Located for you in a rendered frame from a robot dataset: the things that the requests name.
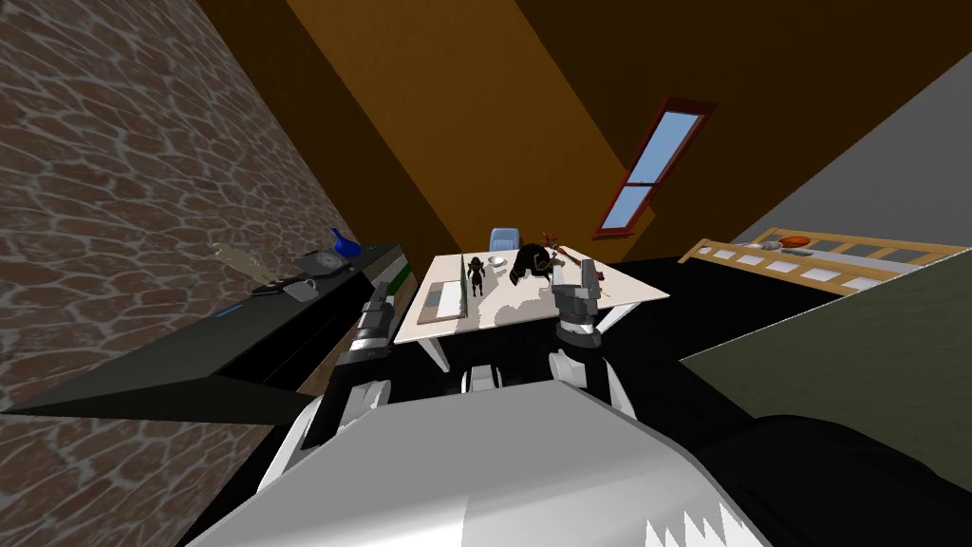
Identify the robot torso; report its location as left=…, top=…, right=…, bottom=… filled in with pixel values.
left=184, top=364, right=777, bottom=547

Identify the red framed window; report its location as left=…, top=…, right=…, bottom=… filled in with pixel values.
left=591, top=95, right=720, bottom=241

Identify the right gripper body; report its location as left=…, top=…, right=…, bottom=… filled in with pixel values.
left=552, top=284, right=604, bottom=325

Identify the open grey laptop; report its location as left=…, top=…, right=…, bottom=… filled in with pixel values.
left=416, top=254, right=470, bottom=328

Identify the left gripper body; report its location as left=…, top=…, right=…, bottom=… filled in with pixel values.
left=355, top=292, right=399, bottom=345

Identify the white table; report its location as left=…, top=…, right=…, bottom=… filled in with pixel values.
left=393, top=246, right=671, bottom=374

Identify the wooden bed frame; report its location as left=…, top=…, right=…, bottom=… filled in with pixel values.
left=677, top=226, right=971, bottom=298

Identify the black bag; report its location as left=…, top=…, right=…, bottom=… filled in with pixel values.
left=508, top=242, right=568, bottom=289

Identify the black sideboard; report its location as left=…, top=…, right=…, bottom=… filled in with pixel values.
left=3, top=226, right=416, bottom=427

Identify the red stick toy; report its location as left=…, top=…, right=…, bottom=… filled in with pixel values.
left=541, top=231, right=607, bottom=283

